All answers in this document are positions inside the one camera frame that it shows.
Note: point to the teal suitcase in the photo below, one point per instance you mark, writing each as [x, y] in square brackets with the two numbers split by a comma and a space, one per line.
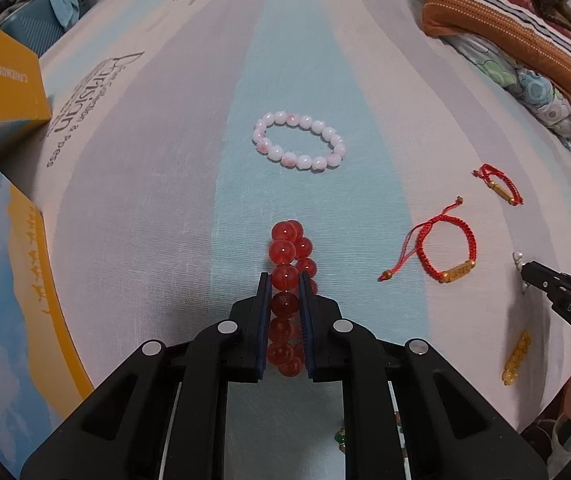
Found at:
[38, 24]

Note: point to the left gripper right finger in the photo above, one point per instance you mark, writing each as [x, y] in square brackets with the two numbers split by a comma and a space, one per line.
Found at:
[335, 347]

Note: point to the striped bed sheet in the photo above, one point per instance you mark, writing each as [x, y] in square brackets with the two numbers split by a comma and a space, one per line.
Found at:
[184, 130]

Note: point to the striped orange pillow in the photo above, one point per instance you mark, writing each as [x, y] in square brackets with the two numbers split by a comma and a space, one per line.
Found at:
[512, 25]

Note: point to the yellow cardboard box flap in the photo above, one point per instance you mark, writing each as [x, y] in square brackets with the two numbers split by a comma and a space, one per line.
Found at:
[22, 92]

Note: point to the floral grey blanket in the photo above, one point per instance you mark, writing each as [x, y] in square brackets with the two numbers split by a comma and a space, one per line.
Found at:
[535, 92]

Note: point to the small pearl earring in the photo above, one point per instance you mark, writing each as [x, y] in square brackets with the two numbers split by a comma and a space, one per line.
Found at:
[517, 258]

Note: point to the red cord bracelet tube charm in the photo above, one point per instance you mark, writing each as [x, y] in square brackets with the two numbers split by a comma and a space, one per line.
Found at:
[499, 183]

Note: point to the blue sky printed box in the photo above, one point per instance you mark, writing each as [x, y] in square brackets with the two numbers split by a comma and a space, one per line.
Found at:
[42, 379]

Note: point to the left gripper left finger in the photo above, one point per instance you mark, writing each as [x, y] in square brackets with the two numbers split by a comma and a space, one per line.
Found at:
[235, 349]

